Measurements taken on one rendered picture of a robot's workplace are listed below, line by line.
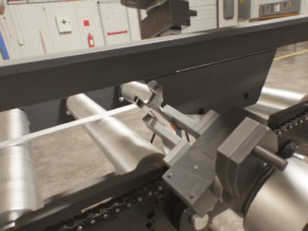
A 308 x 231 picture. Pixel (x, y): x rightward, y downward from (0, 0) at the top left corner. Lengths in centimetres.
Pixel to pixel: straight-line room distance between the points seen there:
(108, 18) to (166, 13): 940
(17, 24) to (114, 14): 331
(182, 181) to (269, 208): 9
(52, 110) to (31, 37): 811
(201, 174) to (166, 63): 23
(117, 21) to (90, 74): 963
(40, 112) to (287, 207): 122
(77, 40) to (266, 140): 945
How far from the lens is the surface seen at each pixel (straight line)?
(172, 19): 50
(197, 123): 33
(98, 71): 39
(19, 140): 80
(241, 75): 56
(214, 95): 51
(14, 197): 56
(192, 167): 28
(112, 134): 71
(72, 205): 43
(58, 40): 948
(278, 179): 24
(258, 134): 21
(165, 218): 46
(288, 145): 64
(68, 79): 38
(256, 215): 25
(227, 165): 21
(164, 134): 33
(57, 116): 135
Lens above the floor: 119
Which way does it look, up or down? 21 degrees down
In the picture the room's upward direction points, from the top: 7 degrees counter-clockwise
